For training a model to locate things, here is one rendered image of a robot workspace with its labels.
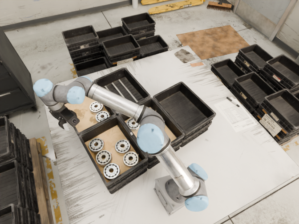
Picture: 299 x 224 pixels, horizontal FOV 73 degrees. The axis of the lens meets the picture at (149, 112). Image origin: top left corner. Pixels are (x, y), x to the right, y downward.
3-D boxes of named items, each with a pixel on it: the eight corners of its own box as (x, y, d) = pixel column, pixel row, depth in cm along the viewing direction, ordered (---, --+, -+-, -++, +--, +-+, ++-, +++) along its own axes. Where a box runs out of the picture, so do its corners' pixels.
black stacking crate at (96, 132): (148, 165, 134) (148, 158, 125) (108, 191, 124) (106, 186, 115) (119, 123, 153) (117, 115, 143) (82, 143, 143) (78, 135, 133)
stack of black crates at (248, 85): (264, 113, 244) (280, 94, 216) (245, 121, 236) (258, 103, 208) (242, 90, 264) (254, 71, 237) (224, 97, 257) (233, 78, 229)
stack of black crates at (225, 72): (242, 90, 264) (250, 77, 246) (224, 97, 257) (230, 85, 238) (224, 70, 285) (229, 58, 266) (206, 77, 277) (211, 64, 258)
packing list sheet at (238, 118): (258, 123, 168) (259, 123, 168) (236, 134, 162) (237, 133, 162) (233, 96, 185) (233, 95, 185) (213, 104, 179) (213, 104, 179)
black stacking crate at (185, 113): (212, 122, 155) (216, 114, 145) (183, 142, 145) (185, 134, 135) (179, 90, 173) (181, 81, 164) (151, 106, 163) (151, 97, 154)
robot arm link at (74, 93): (87, 82, 91) (64, 79, 91) (77, 90, 81) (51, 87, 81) (89, 98, 94) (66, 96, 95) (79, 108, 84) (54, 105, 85)
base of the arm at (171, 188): (188, 201, 124) (199, 192, 120) (174, 206, 112) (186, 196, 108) (175, 179, 132) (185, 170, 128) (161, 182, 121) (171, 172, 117)
